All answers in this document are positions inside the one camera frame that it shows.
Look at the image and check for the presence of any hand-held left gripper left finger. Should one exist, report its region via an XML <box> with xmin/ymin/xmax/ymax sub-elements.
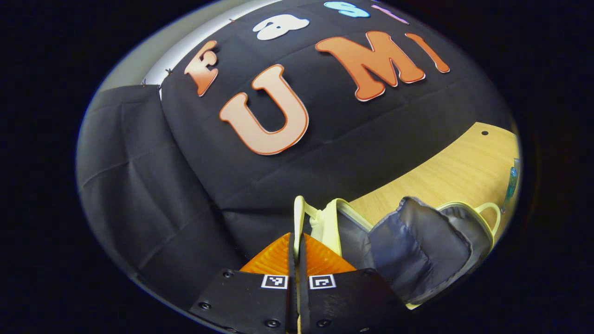
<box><xmin>189</xmin><ymin>232</ymin><xmax>298</xmax><ymax>334</ymax></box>

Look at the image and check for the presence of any cream yellow suitcase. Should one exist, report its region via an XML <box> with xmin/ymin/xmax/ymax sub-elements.
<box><xmin>293</xmin><ymin>195</ymin><xmax>503</xmax><ymax>310</ymax></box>

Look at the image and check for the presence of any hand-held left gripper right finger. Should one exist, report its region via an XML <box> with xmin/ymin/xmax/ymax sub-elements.
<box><xmin>299</xmin><ymin>233</ymin><xmax>409</xmax><ymax>334</ymax></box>

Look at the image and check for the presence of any clear blue bottle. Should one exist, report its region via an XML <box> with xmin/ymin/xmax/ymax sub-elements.
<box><xmin>501</xmin><ymin>158</ymin><xmax>521</xmax><ymax>214</ymax></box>

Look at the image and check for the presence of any black backdrop cloth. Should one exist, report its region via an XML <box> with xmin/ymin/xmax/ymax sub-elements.
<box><xmin>77</xmin><ymin>0</ymin><xmax>516</xmax><ymax>321</ymax></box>

